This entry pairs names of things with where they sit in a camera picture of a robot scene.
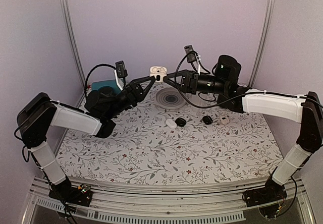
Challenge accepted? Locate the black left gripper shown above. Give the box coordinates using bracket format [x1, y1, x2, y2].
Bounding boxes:
[105, 75, 156, 120]

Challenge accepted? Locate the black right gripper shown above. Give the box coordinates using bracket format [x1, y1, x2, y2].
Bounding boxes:
[163, 69, 228, 94]

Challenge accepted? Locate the beige earbud charging case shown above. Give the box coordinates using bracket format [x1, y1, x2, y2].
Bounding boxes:
[149, 66, 167, 83]

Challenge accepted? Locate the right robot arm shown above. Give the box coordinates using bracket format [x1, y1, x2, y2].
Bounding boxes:
[163, 55, 322, 207]

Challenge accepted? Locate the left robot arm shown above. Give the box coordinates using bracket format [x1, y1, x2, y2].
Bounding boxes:
[17, 76, 155, 207]

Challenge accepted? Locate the white oval earbud case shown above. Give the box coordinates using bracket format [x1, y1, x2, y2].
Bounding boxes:
[165, 119, 177, 129]

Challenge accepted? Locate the black glossy earbud case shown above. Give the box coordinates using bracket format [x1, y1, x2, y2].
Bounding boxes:
[175, 118, 187, 127]

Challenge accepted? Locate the small black earbud case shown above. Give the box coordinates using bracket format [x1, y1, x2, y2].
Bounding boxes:
[202, 116, 213, 125]

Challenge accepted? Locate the small beige earbud case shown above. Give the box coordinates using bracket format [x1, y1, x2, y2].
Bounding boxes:
[219, 116, 230, 125]

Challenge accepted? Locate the spiral patterned plate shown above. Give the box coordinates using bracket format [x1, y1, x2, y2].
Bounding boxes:
[154, 87, 187, 110]

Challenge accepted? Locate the teal cylindrical speaker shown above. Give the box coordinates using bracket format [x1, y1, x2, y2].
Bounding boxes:
[91, 80, 121, 94]

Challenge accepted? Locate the floral patterned table mat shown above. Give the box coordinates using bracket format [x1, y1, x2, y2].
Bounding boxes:
[57, 83, 283, 185]

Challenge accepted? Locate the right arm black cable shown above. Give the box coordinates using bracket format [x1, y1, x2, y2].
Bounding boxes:
[175, 54, 323, 108]

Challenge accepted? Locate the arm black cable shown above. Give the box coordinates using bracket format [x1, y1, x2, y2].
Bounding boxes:
[175, 54, 323, 108]
[83, 64, 116, 93]

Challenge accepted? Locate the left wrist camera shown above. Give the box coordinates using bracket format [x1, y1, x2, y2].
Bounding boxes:
[114, 61, 128, 90]

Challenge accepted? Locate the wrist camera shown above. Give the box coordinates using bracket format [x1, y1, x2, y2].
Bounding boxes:
[114, 61, 128, 90]
[184, 45, 201, 74]

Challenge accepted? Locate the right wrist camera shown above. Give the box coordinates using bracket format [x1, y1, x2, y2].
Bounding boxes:
[184, 45, 201, 74]

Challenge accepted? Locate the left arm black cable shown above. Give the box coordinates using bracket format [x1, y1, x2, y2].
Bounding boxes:
[83, 64, 116, 93]

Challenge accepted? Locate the left aluminium frame post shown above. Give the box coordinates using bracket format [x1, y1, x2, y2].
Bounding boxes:
[57, 0, 85, 76]

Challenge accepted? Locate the aluminium frame post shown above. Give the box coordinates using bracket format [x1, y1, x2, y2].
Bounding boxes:
[248, 0, 275, 88]
[57, 0, 85, 76]

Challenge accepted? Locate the front aluminium rail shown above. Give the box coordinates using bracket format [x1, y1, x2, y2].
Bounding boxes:
[21, 178, 316, 223]

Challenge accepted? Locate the right aluminium frame post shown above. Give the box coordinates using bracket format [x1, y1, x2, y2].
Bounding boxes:
[248, 0, 275, 88]

